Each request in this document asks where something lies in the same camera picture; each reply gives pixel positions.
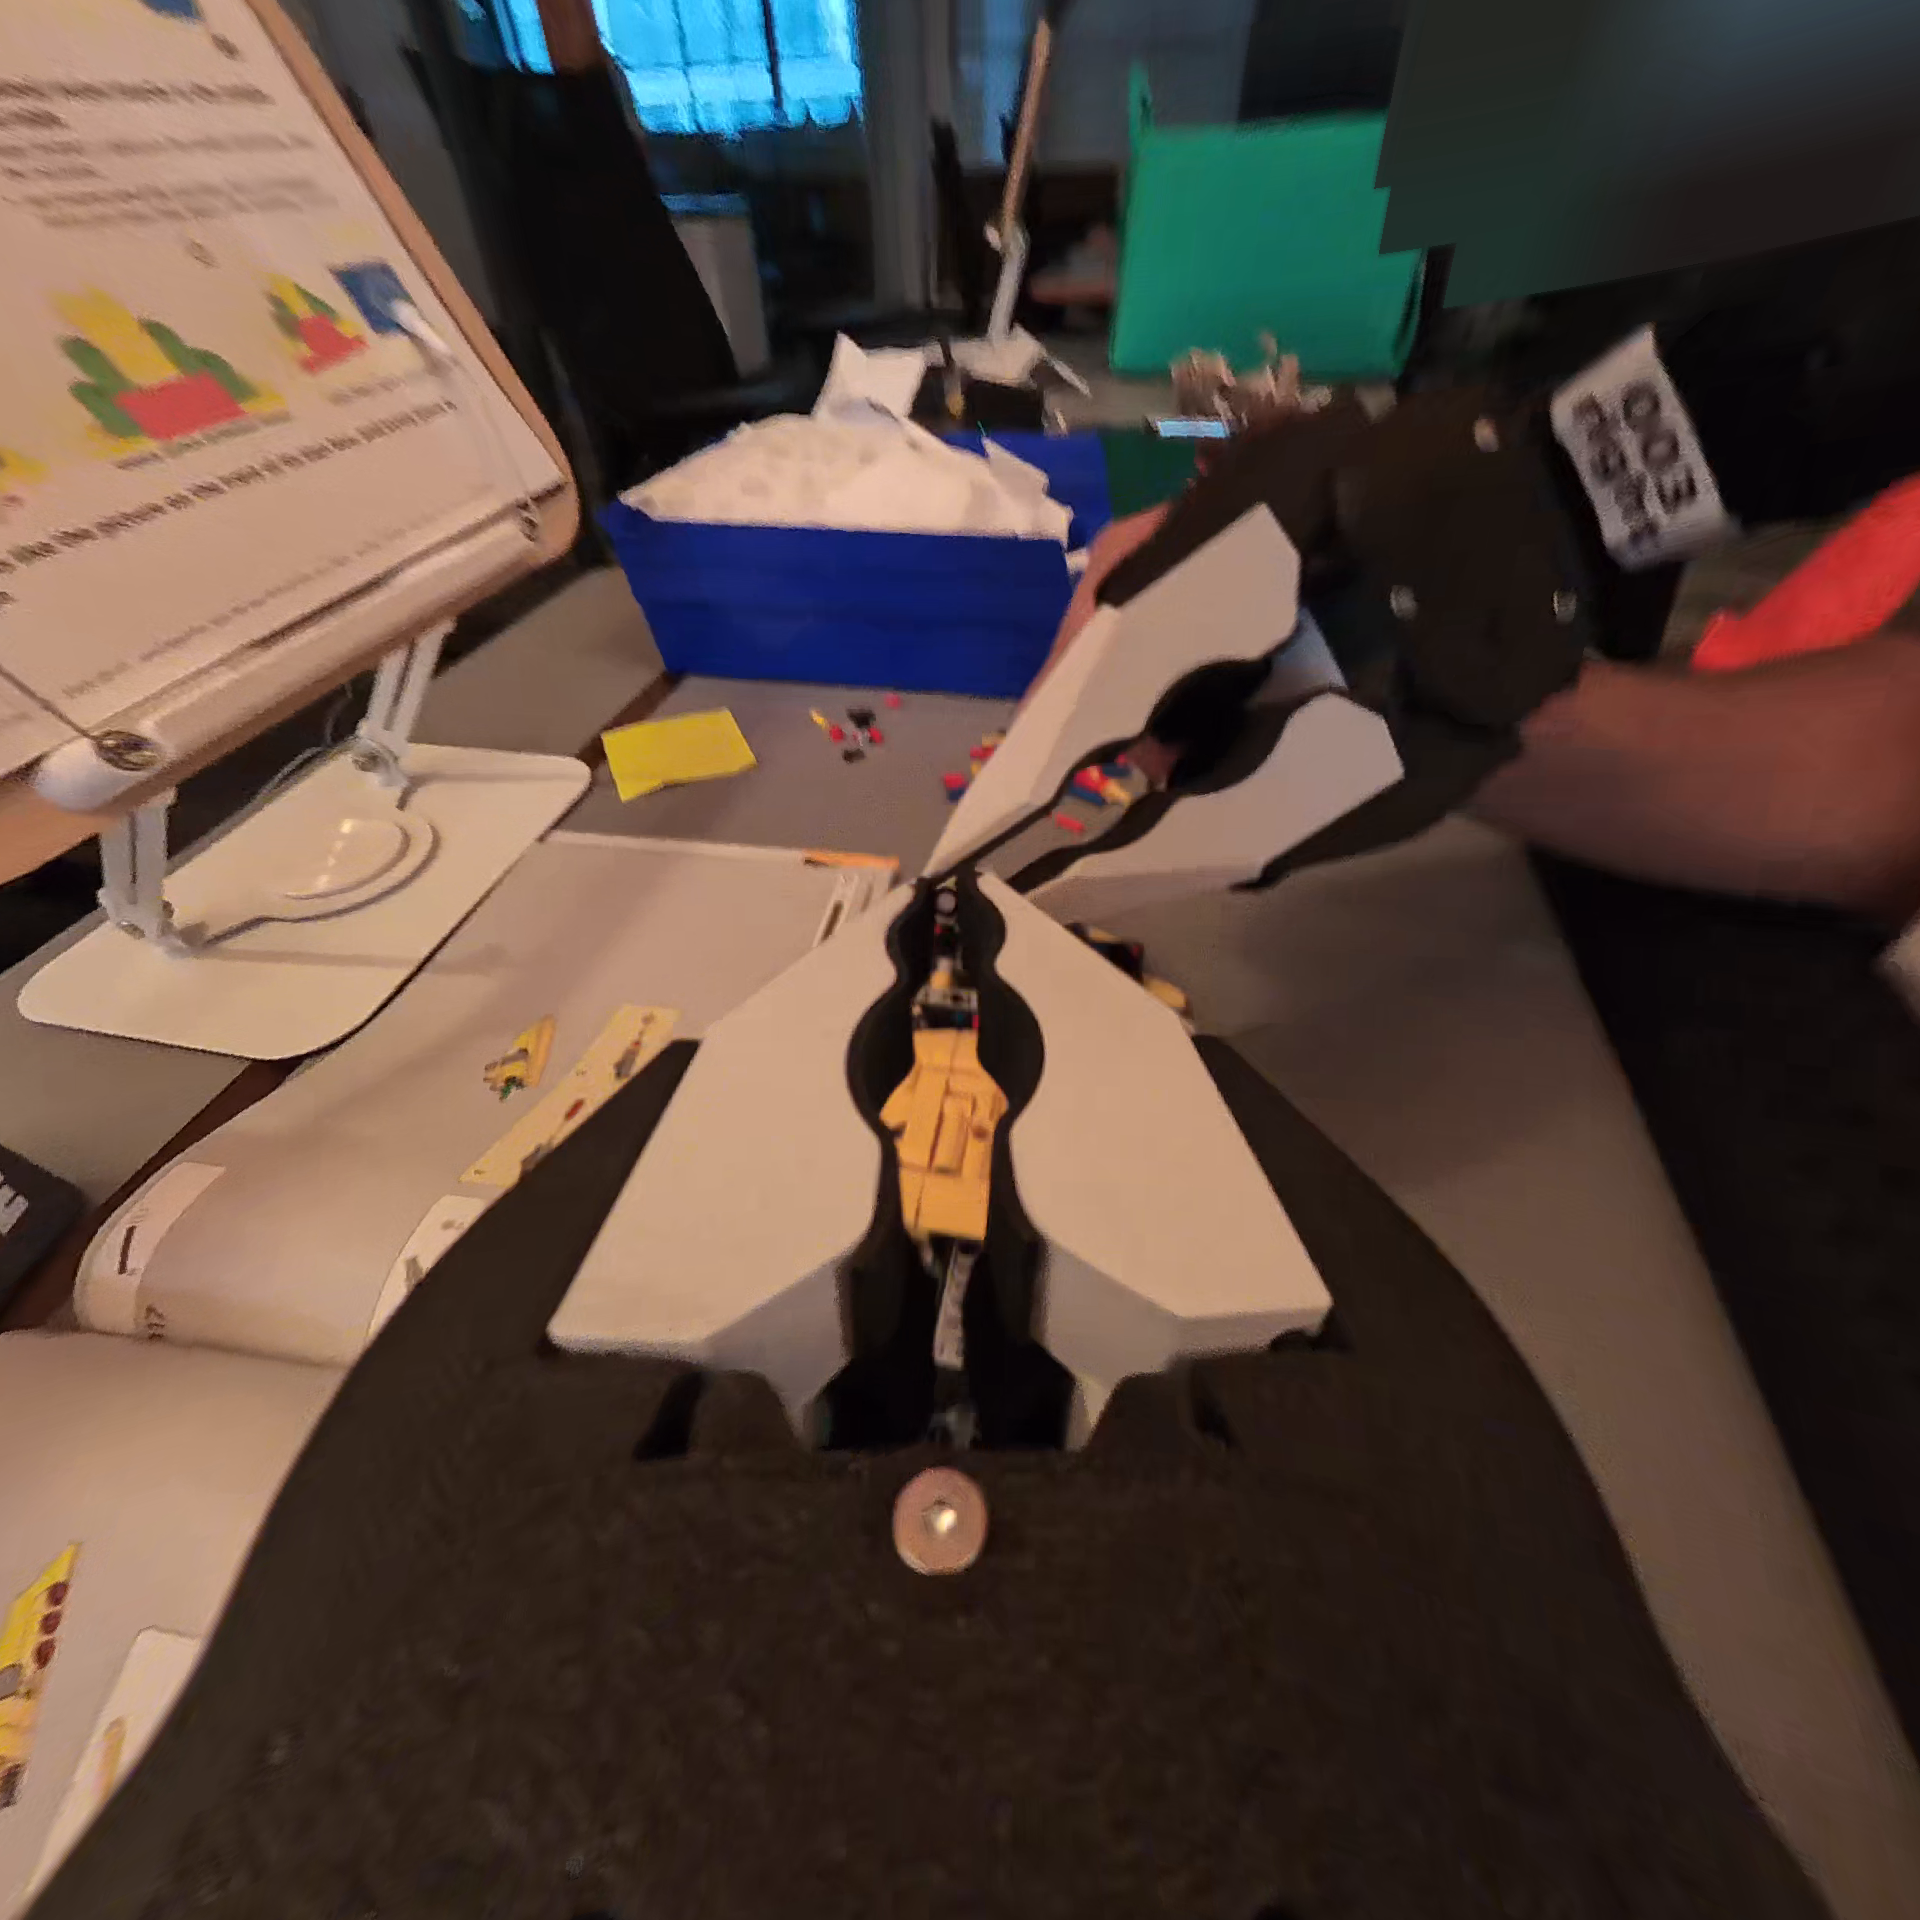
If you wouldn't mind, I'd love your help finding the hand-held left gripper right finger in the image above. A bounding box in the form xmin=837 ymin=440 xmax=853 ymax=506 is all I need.
xmin=960 ymin=873 xmax=1334 ymax=1445

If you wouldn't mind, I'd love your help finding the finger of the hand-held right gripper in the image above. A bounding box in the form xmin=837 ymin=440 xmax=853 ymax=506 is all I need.
xmin=919 ymin=502 xmax=1309 ymax=884
xmin=997 ymin=689 xmax=1408 ymax=928

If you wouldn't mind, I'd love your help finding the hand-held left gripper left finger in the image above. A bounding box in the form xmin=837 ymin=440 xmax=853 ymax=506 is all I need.
xmin=546 ymin=881 xmax=941 ymax=1450

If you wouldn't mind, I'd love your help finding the person's right forearm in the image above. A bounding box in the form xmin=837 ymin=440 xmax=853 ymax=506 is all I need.
xmin=1477 ymin=660 xmax=1920 ymax=909

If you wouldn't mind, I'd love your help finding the grey desk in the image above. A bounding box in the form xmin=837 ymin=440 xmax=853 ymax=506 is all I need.
xmin=0 ymin=561 xmax=1920 ymax=1891

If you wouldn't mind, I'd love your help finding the person's right hand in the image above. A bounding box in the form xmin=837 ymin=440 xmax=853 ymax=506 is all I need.
xmin=1050 ymin=502 xmax=1172 ymax=678

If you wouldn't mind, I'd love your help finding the yellow brick toy car model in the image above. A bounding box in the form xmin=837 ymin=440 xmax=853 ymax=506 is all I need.
xmin=876 ymin=922 xmax=1195 ymax=1412

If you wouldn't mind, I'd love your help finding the blue plastic bin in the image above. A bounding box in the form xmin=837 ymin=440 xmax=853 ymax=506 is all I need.
xmin=601 ymin=432 xmax=1112 ymax=704

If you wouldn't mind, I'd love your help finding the pile of small coloured pins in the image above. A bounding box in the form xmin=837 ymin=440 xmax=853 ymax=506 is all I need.
xmin=811 ymin=691 xmax=1143 ymax=841

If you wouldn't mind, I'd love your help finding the building instruction booklet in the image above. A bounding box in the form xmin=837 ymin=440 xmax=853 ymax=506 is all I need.
xmin=0 ymin=831 xmax=902 ymax=1907

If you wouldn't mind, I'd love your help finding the green plastic bin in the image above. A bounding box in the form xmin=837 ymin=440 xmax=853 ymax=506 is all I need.
xmin=1111 ymin=65 xmax=1429 ymax=377

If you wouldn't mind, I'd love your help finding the red plastic item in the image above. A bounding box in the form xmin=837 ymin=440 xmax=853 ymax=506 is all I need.
xmin=1693 ymin=476 xmax=1920 ymax=671

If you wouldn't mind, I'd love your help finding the yellow paper scrap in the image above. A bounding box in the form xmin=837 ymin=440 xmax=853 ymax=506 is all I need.
xmin=602 ymin=708 xmax=761 ymax=803

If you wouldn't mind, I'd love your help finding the instruction sheet on stand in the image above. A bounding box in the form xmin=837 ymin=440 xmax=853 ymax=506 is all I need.
xmin=19 ymin=621 xmax=592 ymax=1061

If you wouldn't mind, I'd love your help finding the black perforated mat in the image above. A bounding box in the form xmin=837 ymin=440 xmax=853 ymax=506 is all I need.
xmin=1536 ymin=845 xmax=1920 ymax=1758

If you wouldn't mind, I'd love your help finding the black monitor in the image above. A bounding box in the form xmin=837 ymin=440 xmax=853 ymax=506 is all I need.
xmin=450 ymin=60 xmax=741 ymax=451

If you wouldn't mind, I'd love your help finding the large paned window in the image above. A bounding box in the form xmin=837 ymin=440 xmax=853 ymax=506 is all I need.
xmin=592 ymin=0 xmax=865 ymax=138

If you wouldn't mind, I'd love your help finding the wooden board with printed sheet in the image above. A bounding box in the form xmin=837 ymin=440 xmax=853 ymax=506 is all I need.
xmin=0 ymin=0 xmax=581 ymax=888

